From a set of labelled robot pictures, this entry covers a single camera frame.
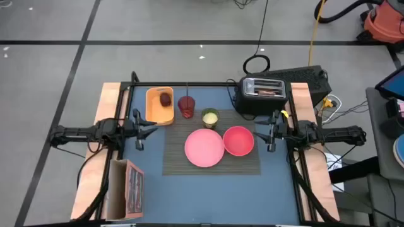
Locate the black toaster power cord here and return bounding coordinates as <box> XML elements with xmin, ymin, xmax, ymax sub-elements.
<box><xmin>225</xmin><ymin>78</ymin><xmax>256</xmax><ymax>121</ymax></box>

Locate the white paper sheet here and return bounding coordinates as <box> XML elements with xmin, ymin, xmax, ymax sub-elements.
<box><xmin>324</xmin><ymin>153</ymin><xmax>345</xmax><ymax>193</ymax></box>

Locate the black cable bundle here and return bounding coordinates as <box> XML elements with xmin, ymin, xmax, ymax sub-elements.
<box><xmin>288</xmin><ymin>148</ymin><xmax>340</xmax><ymax>224</ymax></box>
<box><xmin>75</xmin><ymin>143</ymin><xmax>111</xmax><ymax>221</ymax></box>

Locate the orange shop vacuum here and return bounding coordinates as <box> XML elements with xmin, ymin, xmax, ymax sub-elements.
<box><xmin>356</xmin><ymin>0</ymin><xmax>404</xmax><ymax>45</ymax></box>
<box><xmin>314</xmin><ymin>0</ymin><xmax>384</xmax><ymax>25</ymax></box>

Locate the grey woven placemat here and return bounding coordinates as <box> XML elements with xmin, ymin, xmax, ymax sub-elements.
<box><xmin>162</xmin><ymin>108</ymin><xmax>261</xmax><ymax>176</ymax></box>

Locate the blue round disc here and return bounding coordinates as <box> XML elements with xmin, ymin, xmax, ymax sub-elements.
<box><xmin>393</xmin><ymin>134</ymin><xmax>404</xmax><ymax>170</ymax></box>

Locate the orange cereal box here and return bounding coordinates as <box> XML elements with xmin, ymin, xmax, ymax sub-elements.
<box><xmin>105</xmin><ymin>158</ymin><xmax>145</xmax><ymax>221</ymax></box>

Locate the black hanging cable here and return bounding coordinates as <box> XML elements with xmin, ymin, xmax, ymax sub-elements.
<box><xmin>242</xmin><ymin>0</ymin><xmax>271</xmax><ymax>75</ymax></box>

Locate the red bowl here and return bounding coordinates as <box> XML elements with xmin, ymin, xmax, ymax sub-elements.
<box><xmin>222</xmin><ymin>125</ymin><xmax>255</xmax><ymax>157</ymax></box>

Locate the grey desk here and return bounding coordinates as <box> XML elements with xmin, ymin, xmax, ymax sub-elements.
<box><xmin>365</xmin><ymin>87</ymin><xmax>404</xmax><ymax>227</ymax></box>

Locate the black aluminium table frame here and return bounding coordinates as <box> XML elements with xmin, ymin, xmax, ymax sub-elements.
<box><xmin>94</xmin><ymin>71</ymin><xmax>338</xmax><ymax>225</ymax></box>

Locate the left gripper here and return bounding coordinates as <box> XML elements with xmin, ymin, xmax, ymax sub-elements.
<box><xmin>122</xmin><ymin>108</ymin><xmax>158</xmax><ymax>151</ymax></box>

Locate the blue-screen monitor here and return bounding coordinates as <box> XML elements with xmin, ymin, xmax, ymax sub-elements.
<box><xmin>374</xmin><ymin>66</ymin><xmax>404</xmax><ymax>102</ymax></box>

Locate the green faceted cup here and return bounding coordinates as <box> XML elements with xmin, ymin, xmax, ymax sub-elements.
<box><xmin>201</xmin><ymin>107</ymin><xmax>220</xmax><ymax>130</ymax></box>

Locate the black computer case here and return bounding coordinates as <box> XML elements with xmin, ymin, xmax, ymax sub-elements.
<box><xmin>252</xmin><ymin>65</ymin><xmax>333</xmax><ymax>108</ymax></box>

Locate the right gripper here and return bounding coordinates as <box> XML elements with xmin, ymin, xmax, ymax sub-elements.
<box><xmin>252</xmin><ymin>109</ymin><xmax>290</xmax><ymax>153</ymax></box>

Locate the black toaster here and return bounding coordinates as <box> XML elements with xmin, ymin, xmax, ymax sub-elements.
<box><xmin>235</xmin><ymin>76</ymin><xmax>290</xmax><ymax>117</ymax></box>

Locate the dark brown round food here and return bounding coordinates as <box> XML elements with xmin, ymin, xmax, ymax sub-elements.
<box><xmin>159</xmin><ymin>92</ymin><xmax>172</xmax><ymax>107</ymax></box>

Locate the pink plate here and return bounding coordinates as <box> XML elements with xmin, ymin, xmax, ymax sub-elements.
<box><xmin>184</xmin><ymin>128</ymin><xmax>225</xmax><ymax>168</ymax></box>

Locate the yellow hanging cable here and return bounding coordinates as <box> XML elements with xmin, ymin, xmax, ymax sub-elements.
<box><xmin>307</xmin><ymin>0</ymin><xmax>326</xmax><ymax>67</ymax></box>

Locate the yellow plastic bin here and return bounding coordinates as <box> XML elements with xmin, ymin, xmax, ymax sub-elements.
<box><xmin>145</xmin><ymin>86</ymin><xmax>175</xmax><ymax>126</ymax></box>

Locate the red faceted cup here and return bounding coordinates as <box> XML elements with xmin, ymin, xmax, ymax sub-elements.
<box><xmin>177</xmin><ymin>95</ymin><xmax>196</xmax><ymax>119</ymax></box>

